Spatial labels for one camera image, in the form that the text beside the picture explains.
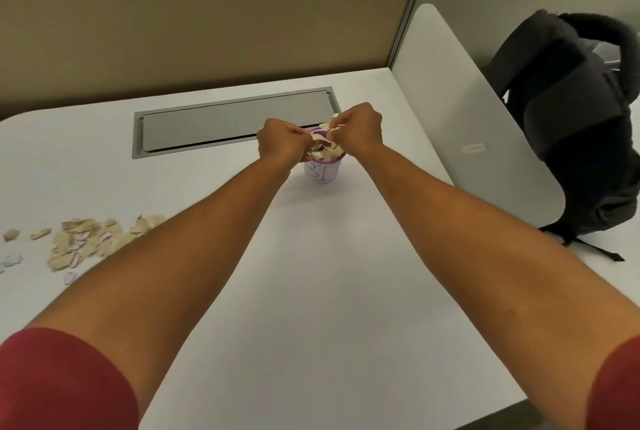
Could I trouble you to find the person's left hand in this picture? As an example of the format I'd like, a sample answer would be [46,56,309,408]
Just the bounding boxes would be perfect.
[256,118,316,164]

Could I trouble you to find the person's right hand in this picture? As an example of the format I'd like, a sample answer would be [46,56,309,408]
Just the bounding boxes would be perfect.
[327,102,385,158]

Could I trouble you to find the torn beige paper piece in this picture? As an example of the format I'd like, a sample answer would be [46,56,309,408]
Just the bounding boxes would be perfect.
[309,123,346,154]

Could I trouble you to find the person's right forearm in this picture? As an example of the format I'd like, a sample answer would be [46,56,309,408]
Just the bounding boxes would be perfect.
[357,142,640,430]

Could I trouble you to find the person's left forearm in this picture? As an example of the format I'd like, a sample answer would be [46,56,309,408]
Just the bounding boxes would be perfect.
[25,155,293,418]

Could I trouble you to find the paper scraps in cup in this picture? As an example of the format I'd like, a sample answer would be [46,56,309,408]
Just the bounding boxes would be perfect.
[308,143,346,163]

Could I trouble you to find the white paper cup purple rim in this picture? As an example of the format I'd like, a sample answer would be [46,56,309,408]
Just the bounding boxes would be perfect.
[304,127,347,185]

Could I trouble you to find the white desk side divider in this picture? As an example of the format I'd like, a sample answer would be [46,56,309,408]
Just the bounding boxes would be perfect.
[390,3,567,229]

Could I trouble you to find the beige desk partition panel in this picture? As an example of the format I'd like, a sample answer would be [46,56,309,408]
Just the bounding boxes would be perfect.
[0,0,426,121]

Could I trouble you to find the black backpack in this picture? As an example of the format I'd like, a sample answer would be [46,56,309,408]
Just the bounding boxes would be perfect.
[484,10,640,262]

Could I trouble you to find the pile of torn paper scraps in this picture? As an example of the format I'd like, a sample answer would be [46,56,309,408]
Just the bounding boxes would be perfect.
[0,215,167,286]

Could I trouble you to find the person's red left sleeve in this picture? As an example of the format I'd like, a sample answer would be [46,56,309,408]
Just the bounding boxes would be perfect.
[0,328,141,430]

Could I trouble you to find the person's red sleeve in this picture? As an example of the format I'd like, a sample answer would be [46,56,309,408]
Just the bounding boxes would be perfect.
[585,335,640,430]
[0,328,141,430]

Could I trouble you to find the person's red right sleeve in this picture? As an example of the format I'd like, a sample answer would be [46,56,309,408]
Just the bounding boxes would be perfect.
[585,335,640,430]

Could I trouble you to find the grey desk cable hatch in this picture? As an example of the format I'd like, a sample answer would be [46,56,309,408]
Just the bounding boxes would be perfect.
[132,87,343,160]

